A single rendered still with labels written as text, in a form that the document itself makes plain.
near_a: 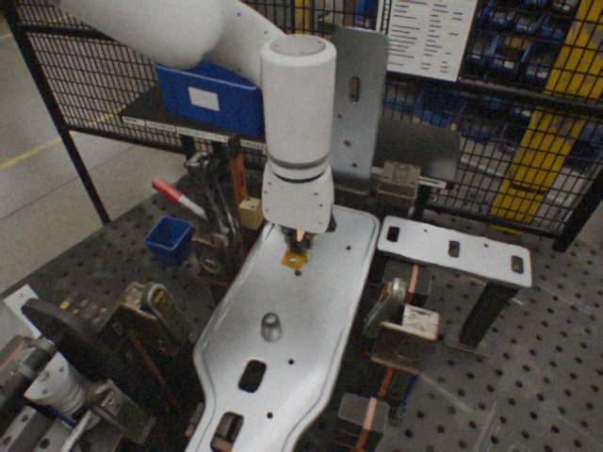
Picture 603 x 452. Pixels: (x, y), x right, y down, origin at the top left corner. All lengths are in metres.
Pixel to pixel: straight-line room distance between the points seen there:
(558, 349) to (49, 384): 1.07
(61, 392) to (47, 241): 1.99
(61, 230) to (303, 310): 2.04
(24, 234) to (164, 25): 2.32
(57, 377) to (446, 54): 0.96
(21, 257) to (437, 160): 2.17
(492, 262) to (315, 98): 0.50
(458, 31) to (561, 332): 0.78
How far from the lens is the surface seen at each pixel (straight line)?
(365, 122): 0.79
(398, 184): 0.83
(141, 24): 0.41
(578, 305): 1.27
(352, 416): 0.62
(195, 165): 0.61
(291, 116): 0.46
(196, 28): 0.41
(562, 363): 1.14
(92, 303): 0.61
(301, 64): 0.43
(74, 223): 2.56
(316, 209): 0.55
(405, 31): 1.01
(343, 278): 0.72
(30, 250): 2.54
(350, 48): 0.74
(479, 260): 0.81
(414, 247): 0.79
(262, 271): 0.72
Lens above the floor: 1.57
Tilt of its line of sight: 46 degrees down
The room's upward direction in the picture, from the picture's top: straight up
